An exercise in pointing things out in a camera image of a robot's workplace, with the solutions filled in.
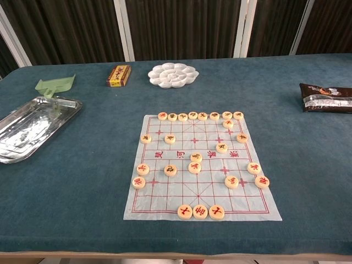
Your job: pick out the white frame post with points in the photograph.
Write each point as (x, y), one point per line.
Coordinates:
(124, 30)
(244, 27)
(13, 38)
(302, 27)

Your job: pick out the brown snack bag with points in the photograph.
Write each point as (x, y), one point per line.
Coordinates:
(327, 97)

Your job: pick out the yellow red card box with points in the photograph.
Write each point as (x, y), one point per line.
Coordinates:
(118, 76)

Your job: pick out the wooden chess piece black character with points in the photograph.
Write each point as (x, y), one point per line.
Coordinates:
(170, 170)
(172, 117)

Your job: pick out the translucent xiangqi board sheet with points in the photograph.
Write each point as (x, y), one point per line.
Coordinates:
(165, 198)

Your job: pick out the stainless steel tray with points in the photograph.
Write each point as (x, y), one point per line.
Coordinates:
(33, 126)

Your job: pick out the white flower-shaped paint palette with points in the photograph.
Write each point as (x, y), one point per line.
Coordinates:
(173, 74)

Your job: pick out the blue tablecloth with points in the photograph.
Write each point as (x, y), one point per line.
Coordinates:
(82, 192)

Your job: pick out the green plastic scoop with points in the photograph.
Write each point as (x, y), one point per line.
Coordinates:
(57, 83)

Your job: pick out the dark pleated curtain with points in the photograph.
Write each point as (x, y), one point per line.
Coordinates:
(184, 27)

